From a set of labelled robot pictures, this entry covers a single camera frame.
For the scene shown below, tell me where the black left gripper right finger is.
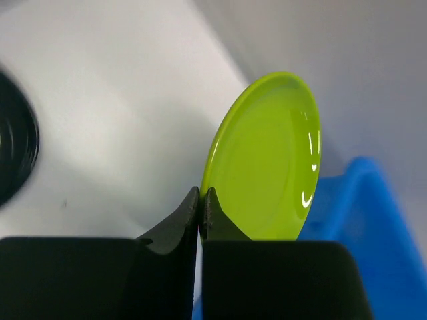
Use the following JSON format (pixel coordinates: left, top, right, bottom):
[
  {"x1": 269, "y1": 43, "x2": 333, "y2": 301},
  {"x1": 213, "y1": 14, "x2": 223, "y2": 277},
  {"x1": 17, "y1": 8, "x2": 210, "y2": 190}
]
[{"x1": 201, "y1": 188, "x2": 373, "y2": 319}]

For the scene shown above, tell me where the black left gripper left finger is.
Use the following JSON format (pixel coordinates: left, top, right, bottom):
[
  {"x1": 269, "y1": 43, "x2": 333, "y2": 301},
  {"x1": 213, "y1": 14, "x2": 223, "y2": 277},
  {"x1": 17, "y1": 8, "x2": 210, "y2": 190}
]
[{"x1": 1, "y1": 187, "x2": 199, "y2": 319}]

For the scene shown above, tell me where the green plastic plate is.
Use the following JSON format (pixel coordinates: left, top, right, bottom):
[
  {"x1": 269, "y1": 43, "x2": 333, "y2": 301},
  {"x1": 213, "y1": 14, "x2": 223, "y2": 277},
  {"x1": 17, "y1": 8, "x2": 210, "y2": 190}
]
[{"x1": 200, "y1": 71, "x2": 322, "y2": 241}]

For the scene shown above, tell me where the blue plastic bin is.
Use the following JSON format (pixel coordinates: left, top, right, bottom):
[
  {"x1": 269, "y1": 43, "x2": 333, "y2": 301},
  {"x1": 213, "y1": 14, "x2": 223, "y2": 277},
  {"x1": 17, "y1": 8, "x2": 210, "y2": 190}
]
[{"x1": 193, "y1": 157, "x2": 426, "y2": 319}]

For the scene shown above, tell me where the black round plate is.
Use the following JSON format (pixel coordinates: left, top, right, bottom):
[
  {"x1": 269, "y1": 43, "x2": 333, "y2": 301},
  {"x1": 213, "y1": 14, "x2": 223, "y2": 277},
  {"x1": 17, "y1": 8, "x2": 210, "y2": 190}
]
[{"x1": 1, "y1": 70, "x2": 40, "y2": 205}]

